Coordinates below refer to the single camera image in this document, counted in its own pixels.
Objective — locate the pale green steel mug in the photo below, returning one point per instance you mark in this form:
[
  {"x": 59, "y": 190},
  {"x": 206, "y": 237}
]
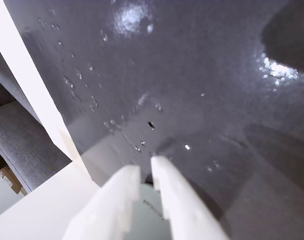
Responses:
[{"x": 149, "y": 215}]

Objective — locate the black table mat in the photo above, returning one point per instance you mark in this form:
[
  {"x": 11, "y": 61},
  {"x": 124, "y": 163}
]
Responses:
[{"x": 179, "y": 87}]

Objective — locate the grey fabric furniture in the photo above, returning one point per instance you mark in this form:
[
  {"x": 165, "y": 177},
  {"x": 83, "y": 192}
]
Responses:
[{"x": 21, "y": 135}]

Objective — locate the brown cardboard box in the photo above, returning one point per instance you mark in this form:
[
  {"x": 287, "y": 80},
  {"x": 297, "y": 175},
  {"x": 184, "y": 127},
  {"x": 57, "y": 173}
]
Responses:
[{"x": 12, "y": 181}]

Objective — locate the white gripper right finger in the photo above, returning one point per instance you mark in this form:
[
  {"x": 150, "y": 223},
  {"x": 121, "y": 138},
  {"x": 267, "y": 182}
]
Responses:
[{"x": 181, "y": 207}]

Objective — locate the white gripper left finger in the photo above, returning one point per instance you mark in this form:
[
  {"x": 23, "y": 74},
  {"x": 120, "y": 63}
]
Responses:
[{"x": 109, "y": 207}]

